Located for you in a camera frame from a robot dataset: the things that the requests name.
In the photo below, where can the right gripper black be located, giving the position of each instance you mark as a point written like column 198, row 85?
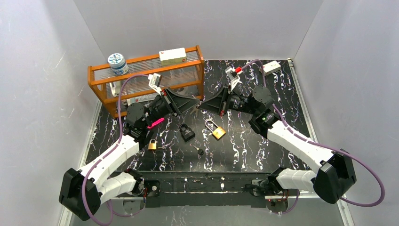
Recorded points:
column 224, row 101

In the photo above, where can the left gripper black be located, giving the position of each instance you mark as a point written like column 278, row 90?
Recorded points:
column 170, row 102

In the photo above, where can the silver key bunch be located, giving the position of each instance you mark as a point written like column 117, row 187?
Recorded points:
column 195, row 110

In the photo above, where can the long shackle brass padlock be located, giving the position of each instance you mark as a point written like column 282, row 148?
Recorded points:
column 217, row 131

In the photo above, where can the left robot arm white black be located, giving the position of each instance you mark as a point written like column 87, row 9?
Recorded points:
column 106, row 168

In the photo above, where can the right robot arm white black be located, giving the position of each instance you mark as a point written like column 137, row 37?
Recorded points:
column 331, row 173

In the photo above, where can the black head key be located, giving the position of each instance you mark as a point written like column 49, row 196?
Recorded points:
column 200, row 151

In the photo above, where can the black padlock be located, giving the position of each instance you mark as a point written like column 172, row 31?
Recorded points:
column 186, row 132

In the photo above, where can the white blue item bottom shelf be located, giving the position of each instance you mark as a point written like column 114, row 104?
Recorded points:
column 128, row 101

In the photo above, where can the orange wooden shelf rack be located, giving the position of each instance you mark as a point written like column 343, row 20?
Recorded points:
column 135, row 82

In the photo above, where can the white olive box on shelf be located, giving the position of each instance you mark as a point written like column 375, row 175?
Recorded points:
column 172, row 56

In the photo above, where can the small brass padlock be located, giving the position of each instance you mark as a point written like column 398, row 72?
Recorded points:
column 152, row 145

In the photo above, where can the white small box on table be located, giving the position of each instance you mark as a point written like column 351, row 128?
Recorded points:
column 271, row 67

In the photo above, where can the blue white round tin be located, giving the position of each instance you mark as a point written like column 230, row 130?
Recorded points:
column 118, row 64

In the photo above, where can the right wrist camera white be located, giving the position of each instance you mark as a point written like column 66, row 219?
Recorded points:
column 233, row 75

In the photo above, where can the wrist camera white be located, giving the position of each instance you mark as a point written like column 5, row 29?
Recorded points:
column 154, row 82
column 233, row 75

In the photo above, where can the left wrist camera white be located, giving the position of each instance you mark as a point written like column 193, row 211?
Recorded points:
column 154, row 82

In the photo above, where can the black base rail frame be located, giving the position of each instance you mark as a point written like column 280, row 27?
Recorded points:
column 163, row 189

